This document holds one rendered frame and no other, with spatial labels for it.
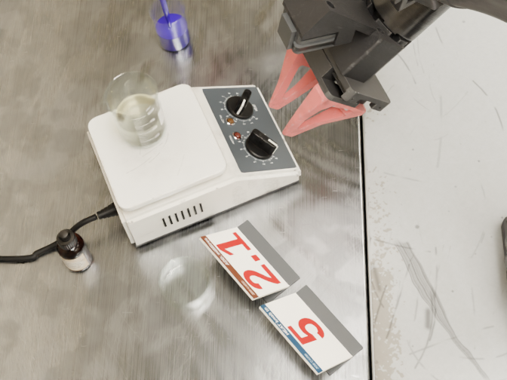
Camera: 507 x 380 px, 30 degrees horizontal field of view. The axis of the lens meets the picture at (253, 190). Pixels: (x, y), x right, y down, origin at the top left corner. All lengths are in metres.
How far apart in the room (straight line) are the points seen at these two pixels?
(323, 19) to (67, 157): 0.42
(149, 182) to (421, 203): 0.30
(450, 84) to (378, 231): 0.21
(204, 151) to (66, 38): 0.30
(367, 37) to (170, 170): 0.26
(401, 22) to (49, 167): 0.46
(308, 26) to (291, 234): 0.30
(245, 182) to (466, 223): 0.24
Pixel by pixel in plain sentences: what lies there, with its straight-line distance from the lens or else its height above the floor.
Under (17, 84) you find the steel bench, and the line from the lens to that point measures 1.19.
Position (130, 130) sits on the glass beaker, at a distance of 0.96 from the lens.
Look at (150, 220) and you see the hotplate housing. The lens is 0.99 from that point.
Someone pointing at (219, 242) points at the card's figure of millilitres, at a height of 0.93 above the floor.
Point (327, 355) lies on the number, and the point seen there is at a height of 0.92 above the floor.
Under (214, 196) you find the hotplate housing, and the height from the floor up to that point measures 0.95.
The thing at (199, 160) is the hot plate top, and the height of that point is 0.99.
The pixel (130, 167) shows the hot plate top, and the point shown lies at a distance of 0.99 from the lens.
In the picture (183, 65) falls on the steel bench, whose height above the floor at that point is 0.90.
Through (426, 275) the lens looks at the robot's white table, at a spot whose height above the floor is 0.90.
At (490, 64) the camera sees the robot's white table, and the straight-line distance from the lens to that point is 1.15.
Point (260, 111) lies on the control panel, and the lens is 1.06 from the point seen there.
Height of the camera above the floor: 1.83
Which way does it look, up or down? 62 degrees down
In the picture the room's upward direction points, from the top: 9 degrees counter-clockwise
